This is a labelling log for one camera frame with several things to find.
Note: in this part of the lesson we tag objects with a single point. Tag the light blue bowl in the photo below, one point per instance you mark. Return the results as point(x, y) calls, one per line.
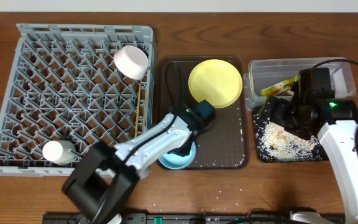
point(175, 162)

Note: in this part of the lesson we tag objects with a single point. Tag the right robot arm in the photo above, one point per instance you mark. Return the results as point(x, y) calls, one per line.
point(315, 111)

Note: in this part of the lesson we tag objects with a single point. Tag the grey plastic dishwasher rack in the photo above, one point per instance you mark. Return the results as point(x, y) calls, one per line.
point(64, 85)

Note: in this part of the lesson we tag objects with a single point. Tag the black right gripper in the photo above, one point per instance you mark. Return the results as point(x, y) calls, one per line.
point(280, 106)

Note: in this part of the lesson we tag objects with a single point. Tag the white bowl with food scraps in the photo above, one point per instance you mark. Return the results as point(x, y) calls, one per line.
point(132, 62)

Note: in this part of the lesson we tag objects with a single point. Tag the white plastic cup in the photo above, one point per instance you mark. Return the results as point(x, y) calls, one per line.
point(58, 152)

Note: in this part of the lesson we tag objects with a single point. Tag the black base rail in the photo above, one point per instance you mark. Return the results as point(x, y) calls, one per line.
point(131, 218)

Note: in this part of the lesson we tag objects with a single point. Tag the dark brown serving tray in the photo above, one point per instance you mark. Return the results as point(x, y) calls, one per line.
point(226, 144)

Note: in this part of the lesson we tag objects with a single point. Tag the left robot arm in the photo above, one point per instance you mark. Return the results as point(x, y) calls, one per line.
point(105, 178)

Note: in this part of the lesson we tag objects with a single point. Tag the yellow round plate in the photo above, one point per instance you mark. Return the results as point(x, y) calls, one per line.
point(216, 81)

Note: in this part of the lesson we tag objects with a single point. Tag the wooden chopstick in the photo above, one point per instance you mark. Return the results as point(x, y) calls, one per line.
point(138, 110)
point(144, 117)

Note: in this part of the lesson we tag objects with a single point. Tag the pile of rice scraps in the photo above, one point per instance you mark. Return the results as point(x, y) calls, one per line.
point(284, 143)

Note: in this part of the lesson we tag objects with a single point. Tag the green snack wrapper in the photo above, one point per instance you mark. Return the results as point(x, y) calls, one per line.
point(279, 88)

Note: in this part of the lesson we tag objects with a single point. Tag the clear plastic waste bin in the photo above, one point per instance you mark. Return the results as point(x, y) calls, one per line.
point(265, 73)

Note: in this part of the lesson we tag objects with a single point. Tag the black waste tray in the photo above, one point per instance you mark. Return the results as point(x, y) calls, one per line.
point(259, 155)

